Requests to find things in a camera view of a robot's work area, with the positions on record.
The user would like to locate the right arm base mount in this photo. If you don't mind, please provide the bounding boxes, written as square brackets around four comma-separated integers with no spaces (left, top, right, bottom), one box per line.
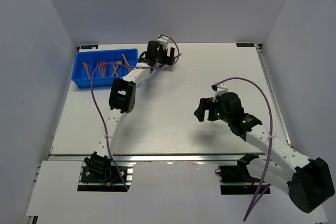
[215,165,259,195]

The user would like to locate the aluminium table edge rail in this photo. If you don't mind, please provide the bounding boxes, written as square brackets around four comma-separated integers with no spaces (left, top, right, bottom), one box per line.
[48,153,253,163]

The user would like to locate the black logo sticker left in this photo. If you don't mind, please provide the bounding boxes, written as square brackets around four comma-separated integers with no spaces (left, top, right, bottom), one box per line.
[80,45,98,50]

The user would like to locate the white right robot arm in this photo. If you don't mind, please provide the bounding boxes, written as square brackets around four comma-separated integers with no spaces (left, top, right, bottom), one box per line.
[194,92,335,213]

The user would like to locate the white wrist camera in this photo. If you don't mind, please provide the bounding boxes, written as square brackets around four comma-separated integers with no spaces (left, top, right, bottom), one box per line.
[157,35,170,50]
[211,83,228,103]

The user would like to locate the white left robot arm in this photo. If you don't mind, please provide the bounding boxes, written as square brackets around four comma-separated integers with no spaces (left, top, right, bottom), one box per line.
[96,35,180,157]

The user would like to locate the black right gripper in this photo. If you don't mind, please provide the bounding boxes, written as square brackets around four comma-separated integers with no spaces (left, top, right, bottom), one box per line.
[194,97,232,123]

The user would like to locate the red-orange plastic fork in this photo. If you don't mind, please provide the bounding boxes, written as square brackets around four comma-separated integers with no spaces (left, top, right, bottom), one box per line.
[100,60,106,77]

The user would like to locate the black logo sticker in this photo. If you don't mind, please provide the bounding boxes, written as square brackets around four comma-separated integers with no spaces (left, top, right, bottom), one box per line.
[236,42,255,48]
[80,45,98,50]

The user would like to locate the black logo sticker right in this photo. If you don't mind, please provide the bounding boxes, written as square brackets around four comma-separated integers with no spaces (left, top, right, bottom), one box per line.
[236,42,255,48]

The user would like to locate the orange chopstick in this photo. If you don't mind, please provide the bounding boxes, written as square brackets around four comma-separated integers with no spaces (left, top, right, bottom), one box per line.
[122,54,132,72]

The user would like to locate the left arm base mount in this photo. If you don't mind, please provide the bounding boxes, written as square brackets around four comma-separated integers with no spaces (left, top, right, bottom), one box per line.
[77,152,130,193]

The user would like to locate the orange plastic knife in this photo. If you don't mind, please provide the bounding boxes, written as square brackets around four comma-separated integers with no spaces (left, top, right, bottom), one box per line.
[83,62,91,79]

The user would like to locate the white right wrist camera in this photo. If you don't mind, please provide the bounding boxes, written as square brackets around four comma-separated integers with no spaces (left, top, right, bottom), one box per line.
[211,83,228,103]

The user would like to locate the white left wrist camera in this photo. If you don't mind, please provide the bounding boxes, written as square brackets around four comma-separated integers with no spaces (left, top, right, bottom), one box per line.
[157,35,170,50]

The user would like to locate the blue divided plastic tray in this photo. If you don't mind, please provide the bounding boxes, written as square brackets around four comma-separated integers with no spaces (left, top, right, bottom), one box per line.
[71,48,138,89]

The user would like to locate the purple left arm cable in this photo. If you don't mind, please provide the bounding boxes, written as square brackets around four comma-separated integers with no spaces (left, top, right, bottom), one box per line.
[90,34,182,190]

